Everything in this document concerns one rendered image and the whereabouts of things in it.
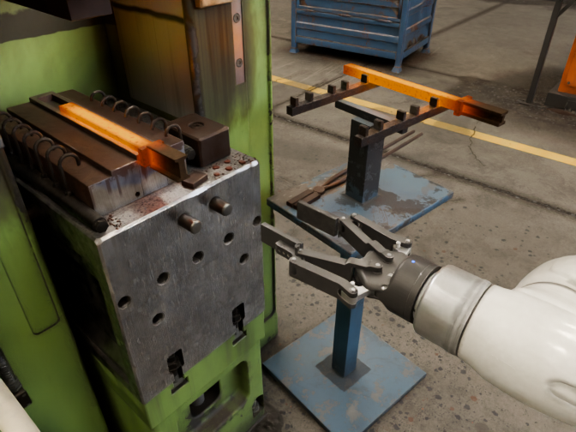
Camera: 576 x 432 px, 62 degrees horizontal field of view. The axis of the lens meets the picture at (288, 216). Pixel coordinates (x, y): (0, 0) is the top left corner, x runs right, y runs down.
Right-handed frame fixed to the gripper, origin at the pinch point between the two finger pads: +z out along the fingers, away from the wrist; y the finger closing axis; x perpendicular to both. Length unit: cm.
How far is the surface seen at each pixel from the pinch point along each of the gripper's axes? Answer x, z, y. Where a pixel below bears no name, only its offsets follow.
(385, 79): 0, 25, 62
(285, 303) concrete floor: -100, 58, 62
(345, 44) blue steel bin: -83, 230, 338
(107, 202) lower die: -6.3, 35.0, -9.7
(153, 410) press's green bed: -57, 29, -14
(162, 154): 1.9, 28.8, -1.2
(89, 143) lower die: -0.9, 47.5, -4.7
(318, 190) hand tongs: -26, 30, 43
